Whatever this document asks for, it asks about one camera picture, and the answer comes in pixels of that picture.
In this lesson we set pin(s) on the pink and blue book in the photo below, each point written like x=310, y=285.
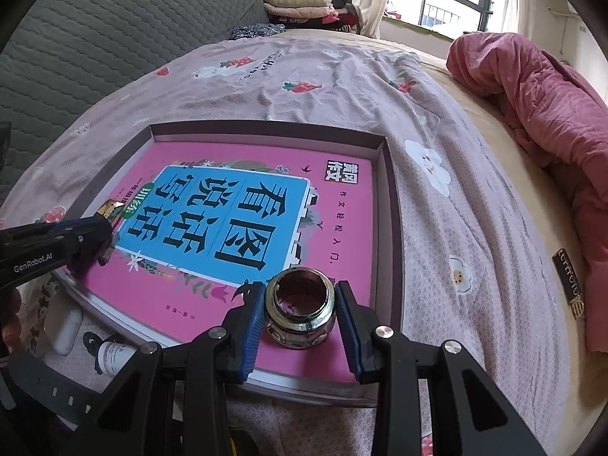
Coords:
x=332, y=228

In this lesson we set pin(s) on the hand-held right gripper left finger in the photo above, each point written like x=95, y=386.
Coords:
x=251, y=327

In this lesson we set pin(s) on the black and gold case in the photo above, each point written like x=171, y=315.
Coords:
x=567, y=280

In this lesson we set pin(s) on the white earbuds case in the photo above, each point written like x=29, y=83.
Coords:
x=66, y=330

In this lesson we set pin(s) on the small gold metal object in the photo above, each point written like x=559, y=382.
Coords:
x=111, y=209

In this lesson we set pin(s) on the pink folded blanket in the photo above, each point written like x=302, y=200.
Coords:
x=294, y=14

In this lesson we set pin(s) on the small white bottle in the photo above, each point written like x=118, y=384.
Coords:
x=116, y=356

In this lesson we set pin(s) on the beige bed sheet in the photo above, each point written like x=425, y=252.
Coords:
x=513, y=190

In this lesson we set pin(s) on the shallow grey cardboard box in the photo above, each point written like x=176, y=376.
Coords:
x=387, y=247

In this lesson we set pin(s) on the grey quilted headboard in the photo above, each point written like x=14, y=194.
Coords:
x=118, y=33

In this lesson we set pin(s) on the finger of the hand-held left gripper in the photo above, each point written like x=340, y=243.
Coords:
x=71, y=228
x=92, y=251

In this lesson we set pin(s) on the person's left hand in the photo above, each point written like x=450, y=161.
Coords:
x=9, y=327

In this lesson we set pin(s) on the round metal pipe fitting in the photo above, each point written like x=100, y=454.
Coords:
x=299, y=327

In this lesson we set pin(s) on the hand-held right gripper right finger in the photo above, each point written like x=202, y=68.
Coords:
x=349, y=337

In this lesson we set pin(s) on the dark patterned cloth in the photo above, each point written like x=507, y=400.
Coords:
x=254, y=32

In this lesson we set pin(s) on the pink quilt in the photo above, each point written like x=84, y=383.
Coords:
x=546, y=104

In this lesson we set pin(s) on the red garment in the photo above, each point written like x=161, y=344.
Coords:
x=337, y=20

